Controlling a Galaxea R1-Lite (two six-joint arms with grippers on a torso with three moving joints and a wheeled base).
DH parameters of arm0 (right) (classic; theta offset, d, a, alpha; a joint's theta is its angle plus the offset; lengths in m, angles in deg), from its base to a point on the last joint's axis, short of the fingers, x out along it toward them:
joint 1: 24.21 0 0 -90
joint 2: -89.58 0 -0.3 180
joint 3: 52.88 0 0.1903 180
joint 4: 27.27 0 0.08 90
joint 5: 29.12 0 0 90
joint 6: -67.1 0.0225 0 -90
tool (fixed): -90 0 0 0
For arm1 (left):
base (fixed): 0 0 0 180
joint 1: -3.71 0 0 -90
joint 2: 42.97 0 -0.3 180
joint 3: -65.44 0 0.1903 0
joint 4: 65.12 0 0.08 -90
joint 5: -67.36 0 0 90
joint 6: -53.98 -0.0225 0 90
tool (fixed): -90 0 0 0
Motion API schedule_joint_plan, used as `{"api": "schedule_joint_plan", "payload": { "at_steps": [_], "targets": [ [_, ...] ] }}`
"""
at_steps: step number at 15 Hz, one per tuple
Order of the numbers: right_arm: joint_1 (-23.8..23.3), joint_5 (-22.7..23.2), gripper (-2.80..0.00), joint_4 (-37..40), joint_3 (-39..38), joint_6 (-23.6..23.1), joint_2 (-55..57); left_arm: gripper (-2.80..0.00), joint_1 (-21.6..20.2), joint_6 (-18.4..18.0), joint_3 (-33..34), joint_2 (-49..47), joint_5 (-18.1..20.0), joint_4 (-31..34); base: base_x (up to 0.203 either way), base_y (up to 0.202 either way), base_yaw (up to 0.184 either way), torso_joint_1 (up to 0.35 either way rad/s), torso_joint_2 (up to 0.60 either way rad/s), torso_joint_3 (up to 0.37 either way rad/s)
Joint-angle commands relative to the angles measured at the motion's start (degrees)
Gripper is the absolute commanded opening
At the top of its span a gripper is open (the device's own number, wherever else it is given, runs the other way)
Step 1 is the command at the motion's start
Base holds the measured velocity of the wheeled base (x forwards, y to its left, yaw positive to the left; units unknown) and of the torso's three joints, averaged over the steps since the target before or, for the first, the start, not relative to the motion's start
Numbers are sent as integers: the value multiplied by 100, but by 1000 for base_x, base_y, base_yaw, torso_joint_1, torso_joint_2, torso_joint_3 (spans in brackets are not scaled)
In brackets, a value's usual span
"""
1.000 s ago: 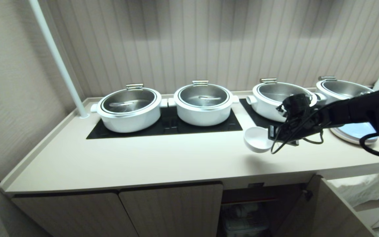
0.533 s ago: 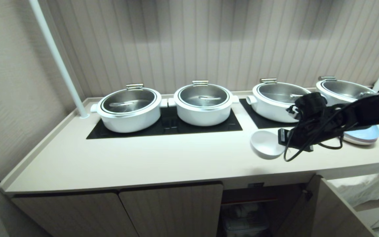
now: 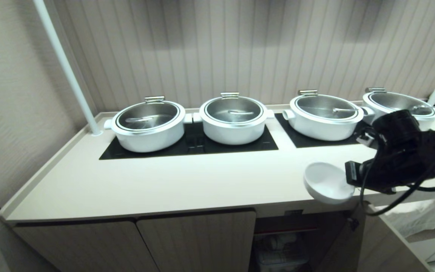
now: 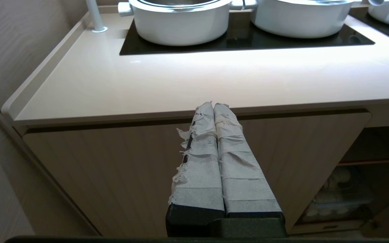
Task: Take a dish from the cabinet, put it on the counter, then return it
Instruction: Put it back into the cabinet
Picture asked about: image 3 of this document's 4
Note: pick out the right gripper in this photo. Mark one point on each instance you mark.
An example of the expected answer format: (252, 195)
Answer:
(376, 174)

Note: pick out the white bowl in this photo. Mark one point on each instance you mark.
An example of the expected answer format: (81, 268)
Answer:
(325, 183)

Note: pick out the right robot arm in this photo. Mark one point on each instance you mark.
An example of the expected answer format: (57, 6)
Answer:
(402, 132)

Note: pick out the wooden cabinet door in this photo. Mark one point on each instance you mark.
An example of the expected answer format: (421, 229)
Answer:
(383, 245)
(85, 247)
(202, 241)

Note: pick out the stacked dishes in cabinet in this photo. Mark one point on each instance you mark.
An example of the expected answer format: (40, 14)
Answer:
(279, 251)

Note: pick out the beige counter cabinet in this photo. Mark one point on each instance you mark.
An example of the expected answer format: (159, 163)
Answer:
(183, 181)

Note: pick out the white cooking pot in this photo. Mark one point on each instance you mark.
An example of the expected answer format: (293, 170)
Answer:
(321, 129)
(376, 110)
(147, 139)
(234, 133)

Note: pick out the white cloth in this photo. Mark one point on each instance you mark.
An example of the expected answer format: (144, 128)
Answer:
(425, 217)

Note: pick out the steel pot lid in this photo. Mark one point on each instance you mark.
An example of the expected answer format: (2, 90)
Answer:
(325, 106)
(233, 109)
(147, 115)
(398, 101)

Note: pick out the black induction cooktop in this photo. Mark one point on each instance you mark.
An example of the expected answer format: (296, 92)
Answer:
(304, 140)
(198, 145)

